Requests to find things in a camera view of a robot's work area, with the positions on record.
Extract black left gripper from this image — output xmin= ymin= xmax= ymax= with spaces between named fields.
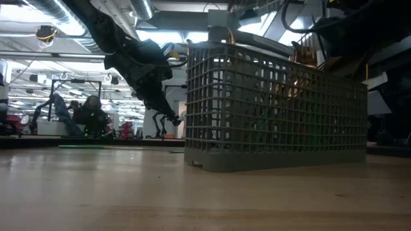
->
xmin=103 ymin=38 xmax=183 ymax=128

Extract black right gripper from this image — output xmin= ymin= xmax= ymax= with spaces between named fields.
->
xmin=316 ymin=12 xmax=396 ymax=60

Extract grey plastic cutlery basket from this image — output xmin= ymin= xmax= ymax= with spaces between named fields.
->
xmin=183 ymin=27 xmax=369 ymax=173

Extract red stacked crates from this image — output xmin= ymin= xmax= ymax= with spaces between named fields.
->
xmin=120 ymin=121 xmax=134 ymax=139

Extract white angled plate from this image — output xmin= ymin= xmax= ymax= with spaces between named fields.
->
xmin=367 ymin=90 xmax=393 ymax=117
xmin=365 ymin=71 xmax=389 ymax=94

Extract person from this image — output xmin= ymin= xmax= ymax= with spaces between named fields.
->
xmin=70 ymin=95 xmax=110 ymax=136

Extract grey ceiling box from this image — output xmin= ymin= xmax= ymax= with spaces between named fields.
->
xmin=207 ymin=8 xmax=232 ymax=28

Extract white background table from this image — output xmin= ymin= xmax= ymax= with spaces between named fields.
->
xmin=37 ymin=120 xmax=76 ymax=136

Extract long ceiling light tube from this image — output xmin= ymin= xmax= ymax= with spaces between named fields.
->
xmin=0 ymin=50 xmax=107 ymax=64

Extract red black machine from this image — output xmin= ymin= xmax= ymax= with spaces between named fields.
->
xmin=4 ymin=114 xmax=31 ymax=135

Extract black station frame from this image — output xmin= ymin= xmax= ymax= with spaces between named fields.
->
xmin=162 ymin=83 xmax=188 ymax=139
xmin=47 ymin=78 xmax=103 ymax=123

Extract black aluminium table frame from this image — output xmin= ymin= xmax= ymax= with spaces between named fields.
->
xmin=0 ymin=135 xmax=411 ymax=158

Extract gold fork green handle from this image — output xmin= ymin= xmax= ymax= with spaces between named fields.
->
xmin=290 ymin=33 xmax=317 ymax=67

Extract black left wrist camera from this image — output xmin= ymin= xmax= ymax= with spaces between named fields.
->
xmin=160 ymin=42 xmax=180 ymax=60

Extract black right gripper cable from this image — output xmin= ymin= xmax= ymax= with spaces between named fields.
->
xmin=281 ymin=0 xmax=325 ymax=35

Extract gold spoon green handle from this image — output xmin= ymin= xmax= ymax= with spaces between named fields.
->
xmin=274 ymin=80 xmax=302 ymax=102

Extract silver ceiling duct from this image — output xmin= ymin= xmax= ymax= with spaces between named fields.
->
xmin=24 ymin=0 xmax=107 ymax=55
xmin=128 ymin=0 xmax=155 ymax=21

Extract black yellow ceiling cable reel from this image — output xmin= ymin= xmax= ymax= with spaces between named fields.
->
xmin=34 ymin=24 xmax=58 ymax=42

